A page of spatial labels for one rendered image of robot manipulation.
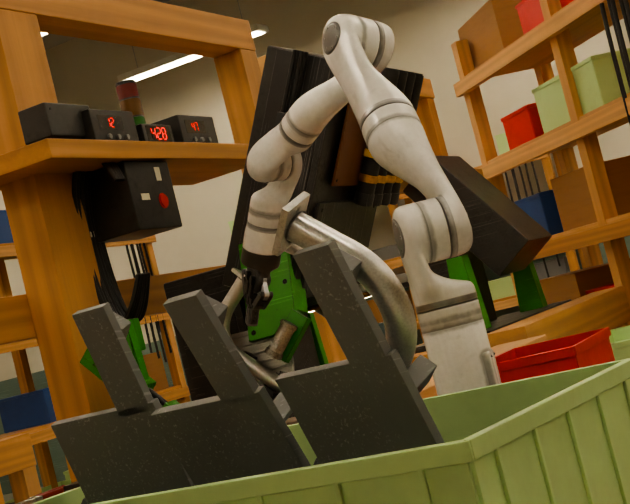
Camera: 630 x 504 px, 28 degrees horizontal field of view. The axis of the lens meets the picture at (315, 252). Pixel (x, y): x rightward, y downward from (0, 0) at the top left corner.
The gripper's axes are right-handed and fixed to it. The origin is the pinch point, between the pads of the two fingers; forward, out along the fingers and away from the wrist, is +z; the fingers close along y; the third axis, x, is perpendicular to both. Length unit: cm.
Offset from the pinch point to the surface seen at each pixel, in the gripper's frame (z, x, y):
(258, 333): 8.8, 6.0, -10.5
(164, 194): -10.0, -8.2, -41.3
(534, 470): -43, -21, 127
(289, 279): -2.9, 11.3, -11.4
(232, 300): 3.6, 1.2, -15.5
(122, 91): -24, -11, -75
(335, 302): -53, -35, 112
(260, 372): 13.4, 4.3, -2.2
